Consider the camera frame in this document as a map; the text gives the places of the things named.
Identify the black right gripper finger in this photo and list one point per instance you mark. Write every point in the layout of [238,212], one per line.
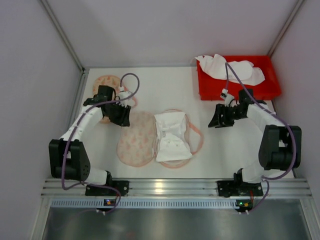
[216,119]
[228,123]

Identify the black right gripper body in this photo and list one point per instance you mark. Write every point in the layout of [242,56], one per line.
[225,115]

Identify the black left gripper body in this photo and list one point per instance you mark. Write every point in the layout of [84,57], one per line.
[118,111]

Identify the white bra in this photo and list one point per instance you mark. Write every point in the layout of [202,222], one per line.
[172,145]

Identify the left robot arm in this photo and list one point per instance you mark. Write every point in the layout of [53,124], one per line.
[68,157]

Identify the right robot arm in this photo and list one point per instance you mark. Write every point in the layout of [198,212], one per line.
[280,147]

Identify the red plastic tray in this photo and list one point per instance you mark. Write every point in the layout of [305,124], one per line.
[210,89]

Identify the white bras pile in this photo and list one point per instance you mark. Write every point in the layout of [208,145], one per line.
[217,67]

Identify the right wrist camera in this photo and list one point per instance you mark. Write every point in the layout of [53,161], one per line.
[228,98]

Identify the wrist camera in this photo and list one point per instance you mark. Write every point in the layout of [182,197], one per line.
[228,98]
[123,96]

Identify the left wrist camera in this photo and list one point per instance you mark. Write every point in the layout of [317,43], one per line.
[123,96]

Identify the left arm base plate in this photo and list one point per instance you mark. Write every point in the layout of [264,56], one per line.
[122,186]

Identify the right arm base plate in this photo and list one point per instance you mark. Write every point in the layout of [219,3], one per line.
[230,188]

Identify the aluminium front rail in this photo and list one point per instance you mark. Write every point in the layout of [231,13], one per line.
[286,188]

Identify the slotted cable duct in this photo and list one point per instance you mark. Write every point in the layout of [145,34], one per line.
[139,203]

